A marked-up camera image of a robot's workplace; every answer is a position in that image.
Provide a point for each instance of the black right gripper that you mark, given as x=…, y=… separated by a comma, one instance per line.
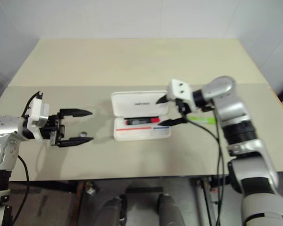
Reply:
x=183, y=107

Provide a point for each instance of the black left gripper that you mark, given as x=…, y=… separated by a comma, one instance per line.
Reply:
x=54, y=129

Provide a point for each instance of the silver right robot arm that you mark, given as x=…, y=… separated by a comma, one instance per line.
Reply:
x=238, y=113

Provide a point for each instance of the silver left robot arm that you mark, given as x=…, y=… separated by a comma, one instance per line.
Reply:
x=4, y=127

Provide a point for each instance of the red marker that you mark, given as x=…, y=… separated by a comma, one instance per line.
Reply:
x=141, y=121

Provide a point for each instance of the white pencil case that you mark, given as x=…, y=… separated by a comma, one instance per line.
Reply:
x=139, y=103

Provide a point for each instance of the green marker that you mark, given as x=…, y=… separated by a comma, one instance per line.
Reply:
x=201, y=120

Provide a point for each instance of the small grey round object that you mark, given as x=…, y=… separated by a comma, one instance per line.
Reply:
x=83, y=134

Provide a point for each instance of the small white connector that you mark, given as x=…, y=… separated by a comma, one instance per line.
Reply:
x=90, y=190

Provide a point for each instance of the dark grey rounded shape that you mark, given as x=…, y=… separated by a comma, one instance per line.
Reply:
x=169, y=210
x=113, y=212

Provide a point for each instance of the metal table leg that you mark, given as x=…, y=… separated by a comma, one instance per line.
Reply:
x=201, y=202

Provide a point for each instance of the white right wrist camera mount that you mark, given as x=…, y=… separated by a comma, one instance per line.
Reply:
x=179, y=90

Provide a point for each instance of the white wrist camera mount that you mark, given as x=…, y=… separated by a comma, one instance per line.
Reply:
x=179, y=90
x=37, y=110

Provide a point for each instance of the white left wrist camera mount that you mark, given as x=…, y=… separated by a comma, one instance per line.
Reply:
x=37, y=110

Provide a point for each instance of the black table frame bar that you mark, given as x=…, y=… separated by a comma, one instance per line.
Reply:
x=42, y=186

